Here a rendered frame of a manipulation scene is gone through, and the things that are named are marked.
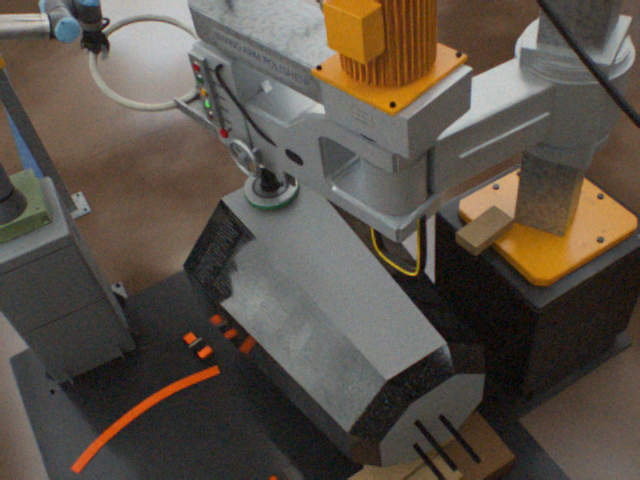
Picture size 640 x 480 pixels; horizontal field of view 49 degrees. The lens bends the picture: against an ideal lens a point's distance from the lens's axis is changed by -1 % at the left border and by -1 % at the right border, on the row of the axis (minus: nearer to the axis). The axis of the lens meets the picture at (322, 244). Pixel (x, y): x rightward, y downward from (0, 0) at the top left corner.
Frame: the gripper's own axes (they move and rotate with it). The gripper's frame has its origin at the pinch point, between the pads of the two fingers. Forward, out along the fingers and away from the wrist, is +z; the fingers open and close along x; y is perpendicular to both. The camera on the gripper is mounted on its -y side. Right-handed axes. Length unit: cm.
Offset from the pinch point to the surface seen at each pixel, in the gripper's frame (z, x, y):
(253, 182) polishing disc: -1, 78, 37
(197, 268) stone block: 25, 66, 68
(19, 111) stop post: 71, -51, -3
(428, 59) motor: -115, 118, 56
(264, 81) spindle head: -57, 75, 32
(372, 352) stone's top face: -29, 135, 100
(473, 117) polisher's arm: -89, 137, 46
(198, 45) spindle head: -62, 52, 30
